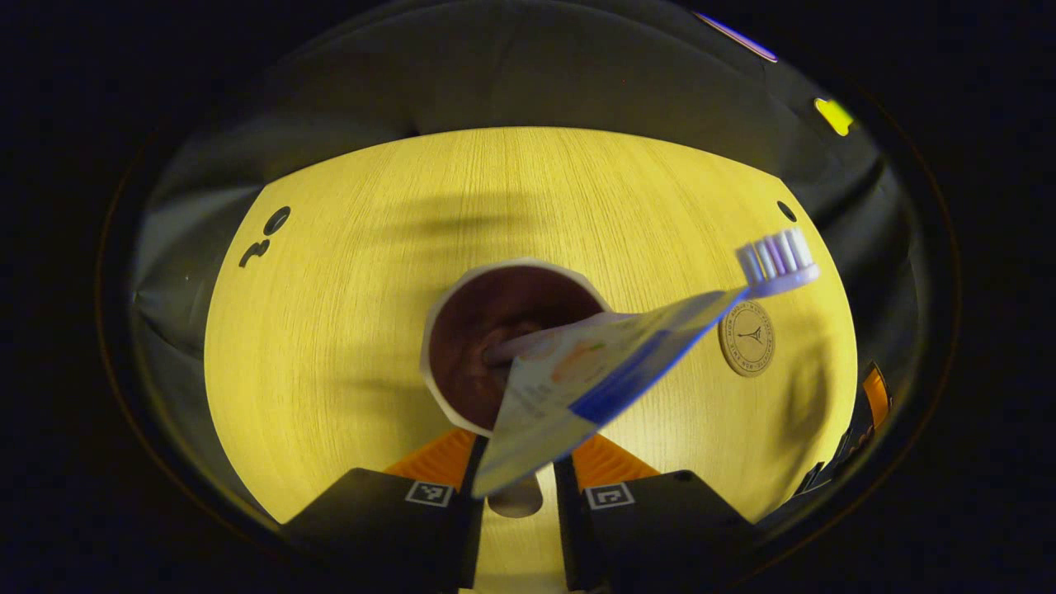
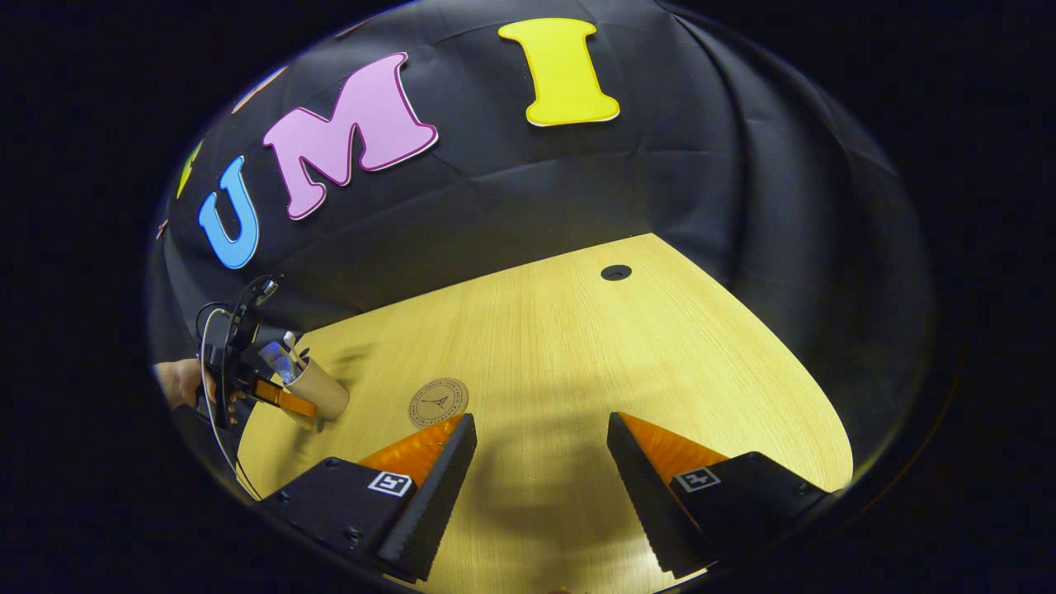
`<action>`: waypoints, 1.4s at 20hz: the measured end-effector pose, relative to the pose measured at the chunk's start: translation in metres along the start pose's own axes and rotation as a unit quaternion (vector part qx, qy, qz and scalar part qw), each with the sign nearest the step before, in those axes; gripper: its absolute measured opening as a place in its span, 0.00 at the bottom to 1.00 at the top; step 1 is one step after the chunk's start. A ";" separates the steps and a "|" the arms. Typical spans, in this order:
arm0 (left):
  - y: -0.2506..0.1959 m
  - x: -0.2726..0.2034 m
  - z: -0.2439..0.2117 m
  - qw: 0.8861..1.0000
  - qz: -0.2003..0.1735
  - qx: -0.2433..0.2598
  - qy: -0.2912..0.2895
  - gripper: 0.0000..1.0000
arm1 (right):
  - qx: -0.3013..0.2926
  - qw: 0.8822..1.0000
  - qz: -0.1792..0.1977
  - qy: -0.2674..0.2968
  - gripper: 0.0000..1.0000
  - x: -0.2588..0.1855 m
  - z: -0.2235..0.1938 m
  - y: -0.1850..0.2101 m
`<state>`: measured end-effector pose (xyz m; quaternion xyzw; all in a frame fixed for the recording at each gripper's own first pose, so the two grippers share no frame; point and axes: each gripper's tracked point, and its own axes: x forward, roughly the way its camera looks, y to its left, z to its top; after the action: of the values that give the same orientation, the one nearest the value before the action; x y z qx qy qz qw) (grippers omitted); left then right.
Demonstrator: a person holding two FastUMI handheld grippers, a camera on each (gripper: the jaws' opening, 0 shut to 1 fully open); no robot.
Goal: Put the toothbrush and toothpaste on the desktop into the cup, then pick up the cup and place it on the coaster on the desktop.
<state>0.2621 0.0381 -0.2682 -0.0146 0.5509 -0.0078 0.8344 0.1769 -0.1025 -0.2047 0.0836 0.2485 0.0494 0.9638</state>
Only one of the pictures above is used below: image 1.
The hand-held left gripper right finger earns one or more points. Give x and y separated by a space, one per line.
569 536

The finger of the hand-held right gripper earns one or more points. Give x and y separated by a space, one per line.
874 396

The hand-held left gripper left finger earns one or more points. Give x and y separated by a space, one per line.
470 536

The round wooden coaster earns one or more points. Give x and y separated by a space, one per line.
747 338

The white toothpaste tube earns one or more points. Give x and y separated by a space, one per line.
561 396

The pink white toothbrush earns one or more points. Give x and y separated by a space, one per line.
780 264

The white cup brown inside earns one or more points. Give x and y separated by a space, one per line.
470 330

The wooden desktop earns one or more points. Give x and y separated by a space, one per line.
346 330

